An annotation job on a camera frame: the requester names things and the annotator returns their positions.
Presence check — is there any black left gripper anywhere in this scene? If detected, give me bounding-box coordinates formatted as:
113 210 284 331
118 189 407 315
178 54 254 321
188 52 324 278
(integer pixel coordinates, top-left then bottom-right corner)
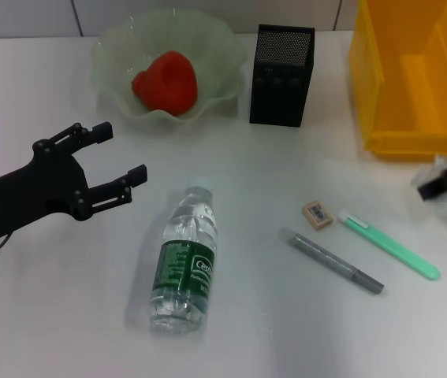
0 121 148 242

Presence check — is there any green pen white cap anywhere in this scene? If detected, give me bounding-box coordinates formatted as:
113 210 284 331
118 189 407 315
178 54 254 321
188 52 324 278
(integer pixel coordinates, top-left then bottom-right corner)
337 210 441 281

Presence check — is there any beige eraser with barcode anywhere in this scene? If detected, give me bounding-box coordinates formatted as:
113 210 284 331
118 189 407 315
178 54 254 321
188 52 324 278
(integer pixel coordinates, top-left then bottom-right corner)
300 200 333 232

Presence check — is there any clear water bottle green label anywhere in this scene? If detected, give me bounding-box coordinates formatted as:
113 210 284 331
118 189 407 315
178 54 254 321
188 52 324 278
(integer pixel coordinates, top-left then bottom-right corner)
147 177 220 335

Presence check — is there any grey marker pen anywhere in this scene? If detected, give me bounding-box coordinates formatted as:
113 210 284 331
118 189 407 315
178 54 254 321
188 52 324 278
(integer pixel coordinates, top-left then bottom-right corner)
278 227 386 295

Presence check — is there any red fruit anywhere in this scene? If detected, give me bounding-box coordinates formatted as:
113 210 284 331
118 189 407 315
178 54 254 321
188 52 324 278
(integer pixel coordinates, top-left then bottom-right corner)
131 50 199 117

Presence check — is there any pale green glass fruit bowl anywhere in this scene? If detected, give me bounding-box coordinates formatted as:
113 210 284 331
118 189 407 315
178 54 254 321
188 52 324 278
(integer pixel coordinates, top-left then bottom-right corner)
90 8 248 128

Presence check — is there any black mesh pen holder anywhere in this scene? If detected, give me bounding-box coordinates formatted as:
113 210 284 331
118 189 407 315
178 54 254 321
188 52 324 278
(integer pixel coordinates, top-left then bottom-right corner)
249 24 315 128

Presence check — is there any yellow plastic storage bin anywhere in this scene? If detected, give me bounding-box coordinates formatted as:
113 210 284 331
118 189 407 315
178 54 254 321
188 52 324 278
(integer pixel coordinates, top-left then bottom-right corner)
348 0 447 161

